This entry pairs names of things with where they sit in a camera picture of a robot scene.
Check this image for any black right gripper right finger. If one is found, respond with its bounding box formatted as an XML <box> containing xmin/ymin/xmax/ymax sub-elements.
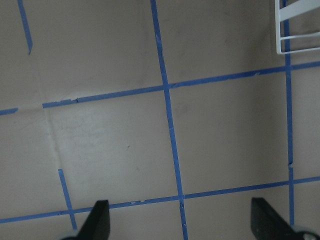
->
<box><xmin>250</xmin><ymin>197</ymin><xmax>299</xmax><ymax>240</ymax></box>

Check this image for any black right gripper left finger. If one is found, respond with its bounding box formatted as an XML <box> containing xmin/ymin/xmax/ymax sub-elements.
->
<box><xmin>76</xmin><ymin>200</ymin><xmax>111</xmax><ymax>240</ymax></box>

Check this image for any white wire cup rack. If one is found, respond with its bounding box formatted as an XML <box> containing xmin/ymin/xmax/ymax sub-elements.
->
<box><xmin>274</xmin><ymin>0</ymin><xmax>320</xmax><ymax>55</ymax></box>

